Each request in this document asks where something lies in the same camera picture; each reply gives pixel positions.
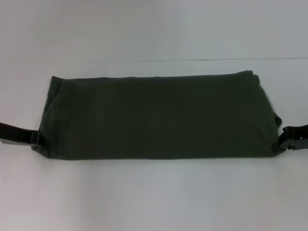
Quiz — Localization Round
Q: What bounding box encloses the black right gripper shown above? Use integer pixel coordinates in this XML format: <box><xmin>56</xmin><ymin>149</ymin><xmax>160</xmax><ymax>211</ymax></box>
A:
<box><xmin>278</xmin><ymin>123</ymin><xmax>308</xmax><ymax>151</ymax></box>

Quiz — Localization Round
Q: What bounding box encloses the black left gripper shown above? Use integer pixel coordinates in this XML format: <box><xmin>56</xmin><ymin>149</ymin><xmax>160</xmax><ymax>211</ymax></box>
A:
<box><xmin>0</xmin><ymin>122</ymin><xmax>45</xmax><ymax>147</ymax></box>

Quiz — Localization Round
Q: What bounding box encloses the dark green FREE t-shirt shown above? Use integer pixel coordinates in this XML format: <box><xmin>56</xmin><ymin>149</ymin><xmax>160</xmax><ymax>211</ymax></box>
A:
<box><xmin>30</xmin><ymin>69</ymin><xmax>283</xmax><ymax>161</ymax></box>

